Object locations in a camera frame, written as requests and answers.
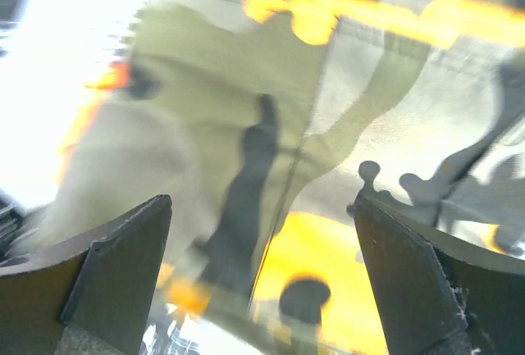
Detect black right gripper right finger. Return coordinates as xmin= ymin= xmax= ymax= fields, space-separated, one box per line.
xmin=354 ymin=193 xmax=524 ymax=355

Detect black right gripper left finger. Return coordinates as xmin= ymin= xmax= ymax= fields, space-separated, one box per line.
xmin=1 ymin=195 xmax=171 ymax=354

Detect camouflage olive yellow trousers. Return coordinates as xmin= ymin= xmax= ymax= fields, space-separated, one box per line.
xmin=11 ymin=0 xmax=524 ymax=354

